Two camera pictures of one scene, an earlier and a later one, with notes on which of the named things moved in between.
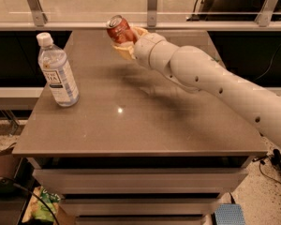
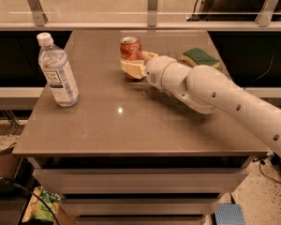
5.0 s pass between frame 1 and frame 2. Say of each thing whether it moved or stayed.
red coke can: moved
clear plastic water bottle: stayed
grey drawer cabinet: stayed
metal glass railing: stayed
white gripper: moved
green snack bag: stayed
